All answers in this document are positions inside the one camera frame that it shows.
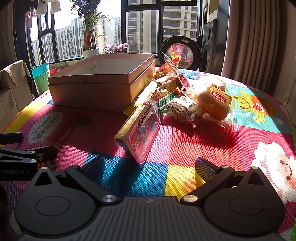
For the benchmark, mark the green-edged white candy bag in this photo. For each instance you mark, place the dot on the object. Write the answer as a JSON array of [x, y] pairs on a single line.
[[181, 108]]

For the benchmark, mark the beige chair with cloth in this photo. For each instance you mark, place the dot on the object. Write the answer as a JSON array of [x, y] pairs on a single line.
[[16, 90]]

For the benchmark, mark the pink Volcano snack pack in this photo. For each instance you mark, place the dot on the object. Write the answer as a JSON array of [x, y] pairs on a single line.
[[139, 131]]

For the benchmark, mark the red peanut snack bag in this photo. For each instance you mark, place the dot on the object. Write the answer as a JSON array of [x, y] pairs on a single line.
[[162, 71]]

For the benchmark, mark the teal plastic bucket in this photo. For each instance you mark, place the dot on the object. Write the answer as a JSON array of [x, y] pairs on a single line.
[[40, 70]]

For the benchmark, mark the round washing machine door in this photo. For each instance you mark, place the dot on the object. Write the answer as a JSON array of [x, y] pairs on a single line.
[[184, 49]]

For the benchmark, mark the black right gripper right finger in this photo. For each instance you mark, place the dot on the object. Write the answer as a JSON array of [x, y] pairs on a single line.
[[215, 178]]

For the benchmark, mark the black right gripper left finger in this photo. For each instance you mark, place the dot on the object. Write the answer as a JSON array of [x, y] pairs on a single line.
[[87, 179]]

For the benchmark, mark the tall plant white pot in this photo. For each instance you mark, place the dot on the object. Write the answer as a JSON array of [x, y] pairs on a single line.
[[89, 16]]

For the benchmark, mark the red plastic basin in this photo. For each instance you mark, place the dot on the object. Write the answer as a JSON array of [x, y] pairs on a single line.
[[54, 71]]

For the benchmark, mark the brown curtain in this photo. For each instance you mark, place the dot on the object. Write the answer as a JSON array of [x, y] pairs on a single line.
[[260, 46]]

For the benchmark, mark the colourful cartoon play mat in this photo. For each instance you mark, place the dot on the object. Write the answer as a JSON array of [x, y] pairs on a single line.
[[265, 138]]

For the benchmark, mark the round bun red logo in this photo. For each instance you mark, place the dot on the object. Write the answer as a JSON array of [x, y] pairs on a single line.
[[210, 94]]

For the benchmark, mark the yellow snack bar packet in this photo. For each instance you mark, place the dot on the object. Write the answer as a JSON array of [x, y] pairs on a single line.
[[142, 98]]

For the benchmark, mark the puffed rice bar packet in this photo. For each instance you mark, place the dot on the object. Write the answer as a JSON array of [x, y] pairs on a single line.
[[172, 84]]

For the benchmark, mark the pink cardboard box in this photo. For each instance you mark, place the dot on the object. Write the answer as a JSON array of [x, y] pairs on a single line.
[[108, 82]]

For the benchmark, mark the pink flower pot plant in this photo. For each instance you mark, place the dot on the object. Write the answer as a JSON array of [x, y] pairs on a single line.
[[115, 48]]

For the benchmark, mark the green plastic bucket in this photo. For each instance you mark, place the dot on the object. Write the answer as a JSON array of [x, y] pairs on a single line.
[[42, 83]]

